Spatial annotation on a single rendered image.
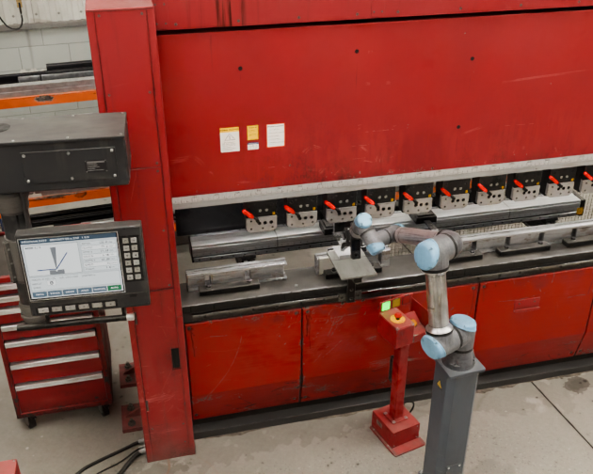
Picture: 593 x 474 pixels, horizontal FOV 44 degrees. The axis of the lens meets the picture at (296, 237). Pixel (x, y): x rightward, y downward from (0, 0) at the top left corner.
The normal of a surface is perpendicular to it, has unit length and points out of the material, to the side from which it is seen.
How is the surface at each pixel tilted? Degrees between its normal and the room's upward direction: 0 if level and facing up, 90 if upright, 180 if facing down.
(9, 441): 0
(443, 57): 90
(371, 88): 90
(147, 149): 90
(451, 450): 90
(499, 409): 0
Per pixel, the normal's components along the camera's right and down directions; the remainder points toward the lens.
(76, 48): 0.32, 0.47
